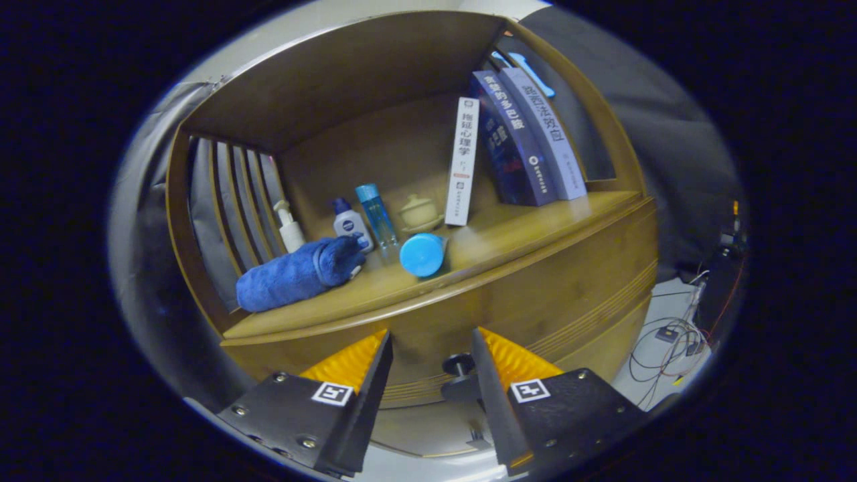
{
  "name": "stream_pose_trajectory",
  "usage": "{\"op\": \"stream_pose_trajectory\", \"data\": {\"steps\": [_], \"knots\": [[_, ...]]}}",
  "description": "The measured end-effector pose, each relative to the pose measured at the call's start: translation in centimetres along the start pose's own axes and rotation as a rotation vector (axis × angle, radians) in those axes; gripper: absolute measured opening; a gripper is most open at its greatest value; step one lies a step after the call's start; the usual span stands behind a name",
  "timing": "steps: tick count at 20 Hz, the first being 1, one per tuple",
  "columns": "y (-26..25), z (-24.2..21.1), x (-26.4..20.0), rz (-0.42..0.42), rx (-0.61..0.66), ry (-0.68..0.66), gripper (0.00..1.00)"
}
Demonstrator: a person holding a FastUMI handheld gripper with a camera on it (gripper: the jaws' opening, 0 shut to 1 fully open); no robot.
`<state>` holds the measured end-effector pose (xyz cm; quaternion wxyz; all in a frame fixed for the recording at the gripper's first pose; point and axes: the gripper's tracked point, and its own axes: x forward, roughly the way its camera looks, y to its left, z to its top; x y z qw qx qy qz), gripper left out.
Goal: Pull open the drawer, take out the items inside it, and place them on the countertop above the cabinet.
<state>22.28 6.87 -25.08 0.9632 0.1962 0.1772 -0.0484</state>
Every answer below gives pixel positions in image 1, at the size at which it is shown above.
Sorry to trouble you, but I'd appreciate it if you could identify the wooden countertop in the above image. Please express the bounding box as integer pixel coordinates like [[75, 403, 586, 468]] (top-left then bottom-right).
[[222, 191, 643, 342]]

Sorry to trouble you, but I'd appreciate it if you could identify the lavender book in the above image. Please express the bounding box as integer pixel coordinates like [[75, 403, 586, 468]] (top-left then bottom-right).
[[499, 67, 589, 201]]

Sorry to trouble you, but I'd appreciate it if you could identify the white book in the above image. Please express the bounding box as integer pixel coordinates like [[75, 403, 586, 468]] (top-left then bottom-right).
[[445, 97, 481, 227]]

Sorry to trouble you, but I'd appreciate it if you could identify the beige lidded teacup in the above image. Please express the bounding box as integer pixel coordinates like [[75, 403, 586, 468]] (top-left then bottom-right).
[[399, 194, 444, 233]]

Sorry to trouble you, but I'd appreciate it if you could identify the rolled blue towel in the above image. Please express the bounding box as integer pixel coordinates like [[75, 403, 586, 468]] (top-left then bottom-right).
[[236, 236, 367, 313]]

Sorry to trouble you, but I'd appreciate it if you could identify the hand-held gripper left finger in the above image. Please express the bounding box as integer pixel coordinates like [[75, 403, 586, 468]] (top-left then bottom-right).
[[218, 329, 394, 477]]

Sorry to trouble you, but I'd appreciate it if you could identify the wooden cabinet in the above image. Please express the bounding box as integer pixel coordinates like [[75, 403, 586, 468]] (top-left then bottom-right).
[[165, 10, 660, 459]]

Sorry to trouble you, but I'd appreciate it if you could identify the orange black tool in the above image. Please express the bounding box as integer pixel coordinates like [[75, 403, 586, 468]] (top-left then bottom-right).
[[718, 199, 745, 265]]

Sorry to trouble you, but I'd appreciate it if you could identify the white pump bottle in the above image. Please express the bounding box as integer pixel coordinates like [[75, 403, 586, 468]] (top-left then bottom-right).
[[273, 199, 307, 254]]

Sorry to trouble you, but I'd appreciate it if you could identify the wooden drawer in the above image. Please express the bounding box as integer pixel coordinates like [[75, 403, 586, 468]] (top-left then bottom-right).
[[222, 197, 660, 410]]

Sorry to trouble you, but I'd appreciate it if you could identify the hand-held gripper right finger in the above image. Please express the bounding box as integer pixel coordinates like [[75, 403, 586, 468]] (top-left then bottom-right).
[[471, 327, 649, 476]]

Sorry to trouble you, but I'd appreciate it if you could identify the blue white cosmetic tube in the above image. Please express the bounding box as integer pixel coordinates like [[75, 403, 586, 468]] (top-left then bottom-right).
[[400, 232, 448, 278]]

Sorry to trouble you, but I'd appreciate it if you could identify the clear blue bottle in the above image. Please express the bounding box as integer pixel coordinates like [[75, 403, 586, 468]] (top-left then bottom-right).
[[355, 183, 399, 248]]

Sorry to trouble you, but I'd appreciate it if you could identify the white lotion bottle blue cap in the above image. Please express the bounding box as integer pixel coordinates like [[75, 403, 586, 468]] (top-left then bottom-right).
[[332, 197, 374, 254]]

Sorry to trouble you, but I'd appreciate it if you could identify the dark blue book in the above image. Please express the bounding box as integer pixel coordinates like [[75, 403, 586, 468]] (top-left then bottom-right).
[[469, 70, 560, 207]]

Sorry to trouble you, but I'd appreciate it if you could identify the bundle of cables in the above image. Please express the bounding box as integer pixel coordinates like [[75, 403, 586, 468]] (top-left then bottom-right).
[[628, 268, 718, 410]]

